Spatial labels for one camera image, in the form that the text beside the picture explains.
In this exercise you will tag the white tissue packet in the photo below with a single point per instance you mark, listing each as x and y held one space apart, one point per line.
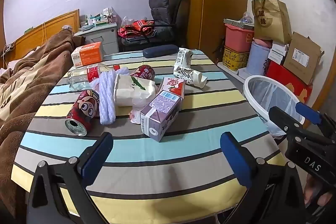
131 94

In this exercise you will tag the brown blanket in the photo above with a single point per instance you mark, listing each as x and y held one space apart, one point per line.
26 82

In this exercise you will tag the wooden wardrobe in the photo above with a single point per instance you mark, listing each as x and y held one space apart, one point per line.
223 3

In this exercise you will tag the black office chair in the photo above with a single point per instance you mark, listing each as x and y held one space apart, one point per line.
162 11

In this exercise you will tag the clear plastic bottle red label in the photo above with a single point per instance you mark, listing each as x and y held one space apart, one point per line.
78 79

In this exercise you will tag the white gift box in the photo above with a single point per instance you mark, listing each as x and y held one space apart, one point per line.
252 72

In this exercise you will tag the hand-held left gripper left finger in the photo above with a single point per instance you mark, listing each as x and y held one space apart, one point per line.
97 155

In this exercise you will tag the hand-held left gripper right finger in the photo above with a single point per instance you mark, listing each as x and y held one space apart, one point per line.
233 161

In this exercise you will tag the open cardboard box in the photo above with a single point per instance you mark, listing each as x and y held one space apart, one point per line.
302 56

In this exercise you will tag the purple milk carton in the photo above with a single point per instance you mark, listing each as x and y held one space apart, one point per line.
160 116

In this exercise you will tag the grey bedside drawer cabinet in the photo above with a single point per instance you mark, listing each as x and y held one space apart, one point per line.
107 37

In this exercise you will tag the clear plastic bag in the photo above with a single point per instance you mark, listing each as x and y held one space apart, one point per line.
247 18

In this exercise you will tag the person's right hand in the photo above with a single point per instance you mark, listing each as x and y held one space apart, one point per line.
319 192

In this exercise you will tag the power strip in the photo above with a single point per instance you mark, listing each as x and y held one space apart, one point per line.
8 47

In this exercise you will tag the dark folded cloth pile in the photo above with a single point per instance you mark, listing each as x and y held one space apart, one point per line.
136 43

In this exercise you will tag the striped tablecloth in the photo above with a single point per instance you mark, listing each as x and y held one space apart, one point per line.
199 119

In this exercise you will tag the pink bedding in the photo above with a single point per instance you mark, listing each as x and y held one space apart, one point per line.
8 67

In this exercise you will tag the red gift box gold print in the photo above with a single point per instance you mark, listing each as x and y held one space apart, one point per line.
281 77

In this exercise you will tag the white rimmed waste bin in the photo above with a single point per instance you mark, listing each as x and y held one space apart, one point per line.
248 92

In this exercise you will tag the red strawberry drink carton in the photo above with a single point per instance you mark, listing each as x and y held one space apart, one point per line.
174 86

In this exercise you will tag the orange and white box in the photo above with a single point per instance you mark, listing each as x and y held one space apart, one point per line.
89 54

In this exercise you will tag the yellow floral tin box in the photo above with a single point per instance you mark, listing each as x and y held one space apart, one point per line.
235 58

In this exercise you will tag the light blue cylinder box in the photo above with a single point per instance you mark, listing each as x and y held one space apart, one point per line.
258 58

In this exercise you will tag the red cartoon drink can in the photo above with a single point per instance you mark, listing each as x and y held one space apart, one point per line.
143 72
84 108

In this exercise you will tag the white plastic bin liner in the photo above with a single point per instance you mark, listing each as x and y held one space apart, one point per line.
278 98

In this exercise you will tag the pink round box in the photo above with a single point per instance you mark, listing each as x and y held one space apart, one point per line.
262 43

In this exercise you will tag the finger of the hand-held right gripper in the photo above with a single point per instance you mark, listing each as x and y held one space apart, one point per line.
284 121
308 112

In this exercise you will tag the green patterned flat box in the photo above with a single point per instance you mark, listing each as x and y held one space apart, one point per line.
233 21

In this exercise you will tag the red striped bag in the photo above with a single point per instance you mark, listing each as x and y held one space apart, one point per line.
131 28

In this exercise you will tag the clear plastic storage box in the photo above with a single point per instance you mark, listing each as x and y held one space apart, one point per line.
228 69

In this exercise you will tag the wooden bed headboard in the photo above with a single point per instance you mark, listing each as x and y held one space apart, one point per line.
34 35

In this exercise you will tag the white drink carton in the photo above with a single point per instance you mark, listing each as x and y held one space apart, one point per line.
183 56

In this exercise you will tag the dark folded umbrella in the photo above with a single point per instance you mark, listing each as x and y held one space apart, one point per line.
218 52

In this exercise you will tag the pink plastic storage bin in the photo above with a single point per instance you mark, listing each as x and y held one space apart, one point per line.
236 40

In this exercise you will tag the white patterned paper cup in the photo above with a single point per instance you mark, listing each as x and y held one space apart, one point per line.
187 74

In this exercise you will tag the dark blue glasses case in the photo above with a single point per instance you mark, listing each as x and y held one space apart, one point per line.
160 50

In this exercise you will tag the clutter of small boxes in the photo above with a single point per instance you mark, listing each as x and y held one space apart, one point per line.
101 19

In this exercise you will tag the clear plastic cup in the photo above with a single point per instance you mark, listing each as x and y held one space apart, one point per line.
136 111

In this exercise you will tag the white plastic bag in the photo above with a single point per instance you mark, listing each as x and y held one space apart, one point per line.
125 21

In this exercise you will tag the brown paper bag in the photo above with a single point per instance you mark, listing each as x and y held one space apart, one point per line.
273 22

